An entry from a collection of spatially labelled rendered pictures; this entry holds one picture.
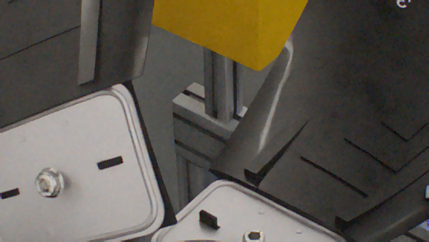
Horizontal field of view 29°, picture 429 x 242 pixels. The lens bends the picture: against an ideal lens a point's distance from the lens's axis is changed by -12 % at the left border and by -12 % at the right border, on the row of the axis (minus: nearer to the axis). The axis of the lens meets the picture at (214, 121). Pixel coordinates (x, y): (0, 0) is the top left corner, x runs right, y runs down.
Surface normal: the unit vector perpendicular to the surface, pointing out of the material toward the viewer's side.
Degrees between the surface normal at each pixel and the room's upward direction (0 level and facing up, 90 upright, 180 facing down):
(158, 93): 90
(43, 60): 46
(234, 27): 90
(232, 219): 0
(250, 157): 5
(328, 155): 3
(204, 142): 90
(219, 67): 90
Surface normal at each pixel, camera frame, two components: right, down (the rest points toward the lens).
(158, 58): 0.79, 0.40
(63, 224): -0.22, -0.02
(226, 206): -0.01, -0.74
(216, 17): -0.61, 0.54
